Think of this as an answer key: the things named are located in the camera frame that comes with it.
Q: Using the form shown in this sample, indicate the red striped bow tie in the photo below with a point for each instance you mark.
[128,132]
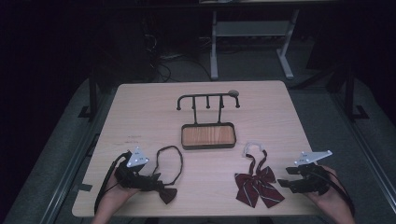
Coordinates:
[257,186]

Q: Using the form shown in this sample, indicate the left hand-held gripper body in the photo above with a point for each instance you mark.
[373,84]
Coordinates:
[137,159]

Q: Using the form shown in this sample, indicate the black hook rack wooden base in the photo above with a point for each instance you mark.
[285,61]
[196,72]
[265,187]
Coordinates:
[208,136]

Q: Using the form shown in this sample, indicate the grey tape strip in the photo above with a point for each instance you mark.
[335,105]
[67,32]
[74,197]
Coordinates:
[82,187]

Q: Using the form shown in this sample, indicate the black metal stand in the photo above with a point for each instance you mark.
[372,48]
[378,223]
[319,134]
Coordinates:
[350,93]
[92,93]

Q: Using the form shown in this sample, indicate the person's right hand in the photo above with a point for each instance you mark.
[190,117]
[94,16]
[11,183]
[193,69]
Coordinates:
[336,197]

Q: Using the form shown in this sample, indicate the person's left hand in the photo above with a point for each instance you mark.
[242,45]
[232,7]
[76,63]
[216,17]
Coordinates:
[113,194]

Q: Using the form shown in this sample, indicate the white metal desk frame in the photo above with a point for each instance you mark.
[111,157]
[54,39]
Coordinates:
[252,28]

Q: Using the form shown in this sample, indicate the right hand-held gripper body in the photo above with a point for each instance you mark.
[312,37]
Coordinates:
[313,183]

